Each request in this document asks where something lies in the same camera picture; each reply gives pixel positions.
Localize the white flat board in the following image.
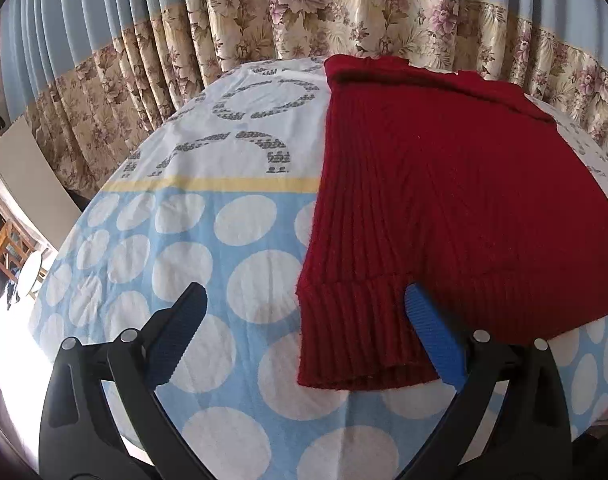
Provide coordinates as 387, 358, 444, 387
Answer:
0, 117, 83, 257

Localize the round white stool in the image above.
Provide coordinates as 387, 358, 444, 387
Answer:
15, 251, 44, 298

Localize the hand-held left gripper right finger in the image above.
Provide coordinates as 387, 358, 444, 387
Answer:
398, 284, 572, 480

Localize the red knitted sweater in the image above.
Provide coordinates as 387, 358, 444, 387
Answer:
295, 55, 608, 391

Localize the wooden chair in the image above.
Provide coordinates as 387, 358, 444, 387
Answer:
0, 222, 36, 279

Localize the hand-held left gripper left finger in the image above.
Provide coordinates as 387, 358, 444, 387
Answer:
39, 282, 215, 480

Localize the blue floral curtain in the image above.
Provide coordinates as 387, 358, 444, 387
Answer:
0, 0, 608, 201

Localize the printed dotted bed sheet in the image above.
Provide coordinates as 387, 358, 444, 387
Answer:
28, 57, 608, 480

